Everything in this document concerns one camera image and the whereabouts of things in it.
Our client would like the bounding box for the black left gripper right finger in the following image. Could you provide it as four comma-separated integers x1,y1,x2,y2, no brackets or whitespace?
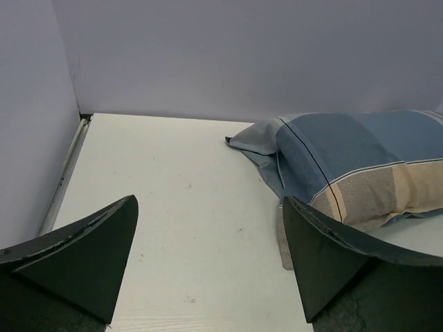
282,197,442,331

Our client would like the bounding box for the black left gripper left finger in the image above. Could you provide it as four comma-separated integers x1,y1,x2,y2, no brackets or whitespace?
1,195,138,331

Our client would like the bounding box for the blue beige striped pillowcase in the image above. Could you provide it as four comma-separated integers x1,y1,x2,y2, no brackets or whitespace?
224,109,443,271

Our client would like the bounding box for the aluminium table edge rail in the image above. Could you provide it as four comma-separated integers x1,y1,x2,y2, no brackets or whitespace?
37,118,90,236

